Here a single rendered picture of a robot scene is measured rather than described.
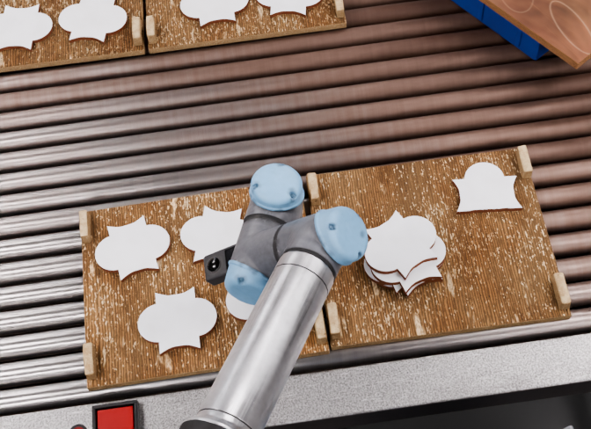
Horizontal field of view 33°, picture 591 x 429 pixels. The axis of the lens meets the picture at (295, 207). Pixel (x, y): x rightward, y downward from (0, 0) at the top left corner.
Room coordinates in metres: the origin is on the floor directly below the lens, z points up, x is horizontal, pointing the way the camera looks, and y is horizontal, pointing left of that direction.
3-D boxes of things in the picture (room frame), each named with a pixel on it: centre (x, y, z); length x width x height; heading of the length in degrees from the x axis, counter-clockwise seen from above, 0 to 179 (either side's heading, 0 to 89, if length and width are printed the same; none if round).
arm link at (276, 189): (0.77, 0.03, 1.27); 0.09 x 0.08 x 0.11; 160
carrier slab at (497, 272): (0.87, -0.23, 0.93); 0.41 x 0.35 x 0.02; 92
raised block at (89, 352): (0.70, 0.37, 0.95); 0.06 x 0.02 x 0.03; 3
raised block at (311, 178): (1.00, -0.04, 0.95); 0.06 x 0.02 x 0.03; 2
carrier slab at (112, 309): (0.85, 0.18, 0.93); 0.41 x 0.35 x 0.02; 93
